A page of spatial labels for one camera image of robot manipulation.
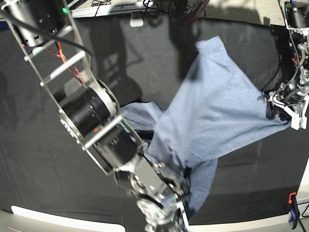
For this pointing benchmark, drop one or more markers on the blue bar clamp near right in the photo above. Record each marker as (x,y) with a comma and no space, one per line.
(294,213)

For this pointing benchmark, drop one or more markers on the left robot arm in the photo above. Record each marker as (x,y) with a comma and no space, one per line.
(296,20)

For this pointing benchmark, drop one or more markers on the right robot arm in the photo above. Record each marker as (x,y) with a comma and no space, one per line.
(91,113)

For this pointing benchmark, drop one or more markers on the silver camera stand base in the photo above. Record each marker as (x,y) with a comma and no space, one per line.
(136,19)

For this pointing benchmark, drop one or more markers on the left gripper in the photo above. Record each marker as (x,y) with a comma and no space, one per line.
(291,93)

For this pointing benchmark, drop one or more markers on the black table cloth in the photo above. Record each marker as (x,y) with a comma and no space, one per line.
(43,169)

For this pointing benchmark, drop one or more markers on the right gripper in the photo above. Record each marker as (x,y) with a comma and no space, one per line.
(160,194)

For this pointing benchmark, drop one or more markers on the orange clamp near right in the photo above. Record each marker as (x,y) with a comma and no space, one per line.
(291,195)

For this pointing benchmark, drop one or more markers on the aluminium rail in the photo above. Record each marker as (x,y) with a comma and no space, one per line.
(105,10)

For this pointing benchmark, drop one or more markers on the blue-grey t-shirt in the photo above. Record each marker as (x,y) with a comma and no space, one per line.
(216,111)

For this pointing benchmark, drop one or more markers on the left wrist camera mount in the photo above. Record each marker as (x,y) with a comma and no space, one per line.
(298,118)

